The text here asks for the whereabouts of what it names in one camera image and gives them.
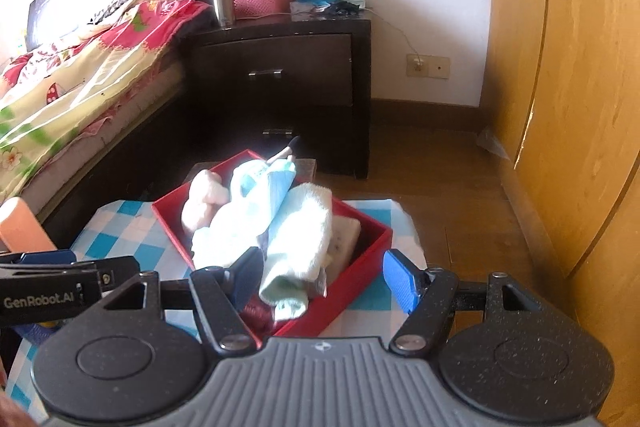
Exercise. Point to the blue white checkered cloth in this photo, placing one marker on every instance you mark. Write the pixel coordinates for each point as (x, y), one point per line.
(125, 232)

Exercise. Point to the person's left forearm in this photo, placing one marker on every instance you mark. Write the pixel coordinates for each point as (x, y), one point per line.
(12, 409)

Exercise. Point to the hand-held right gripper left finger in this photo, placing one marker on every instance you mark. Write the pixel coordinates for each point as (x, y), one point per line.
(246, 274)

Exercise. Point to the floral printed quilt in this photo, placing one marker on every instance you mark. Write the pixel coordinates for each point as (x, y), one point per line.
(90, 77)

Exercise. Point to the peach coloured cylinder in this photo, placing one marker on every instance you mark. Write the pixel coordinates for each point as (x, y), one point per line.
(22, 227)

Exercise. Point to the light blue towel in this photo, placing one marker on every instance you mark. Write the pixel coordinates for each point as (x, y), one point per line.
(300, 232)

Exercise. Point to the black white striped cloth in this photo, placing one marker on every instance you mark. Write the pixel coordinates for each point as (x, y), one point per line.
(117, 7)

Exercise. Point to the dark wooden nightstand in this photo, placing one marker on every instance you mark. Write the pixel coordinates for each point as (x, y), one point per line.
(362, 107)

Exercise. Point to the dark red yarn item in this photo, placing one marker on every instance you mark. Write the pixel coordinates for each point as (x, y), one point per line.
(255, 313)

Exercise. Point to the doll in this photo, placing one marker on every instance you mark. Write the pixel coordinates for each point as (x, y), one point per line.
(270, 187)

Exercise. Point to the beige towel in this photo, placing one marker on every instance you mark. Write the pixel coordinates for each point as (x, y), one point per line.
(345, 237)

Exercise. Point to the wooden wardrobe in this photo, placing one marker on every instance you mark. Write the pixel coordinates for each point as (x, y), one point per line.
(575, 107)

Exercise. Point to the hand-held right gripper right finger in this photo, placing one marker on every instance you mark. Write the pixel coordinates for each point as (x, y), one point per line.
(400, 279)

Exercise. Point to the beige wall socket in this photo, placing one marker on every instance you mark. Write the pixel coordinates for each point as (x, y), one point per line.
(435, 67)

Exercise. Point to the white plush toy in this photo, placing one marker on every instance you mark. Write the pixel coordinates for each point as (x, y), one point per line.
(205, 202)

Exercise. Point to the red box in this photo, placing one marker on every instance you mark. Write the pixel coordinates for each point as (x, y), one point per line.
(370, 252)

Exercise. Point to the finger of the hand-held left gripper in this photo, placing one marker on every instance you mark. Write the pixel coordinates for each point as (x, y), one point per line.
(42, 258)
(117, 274)

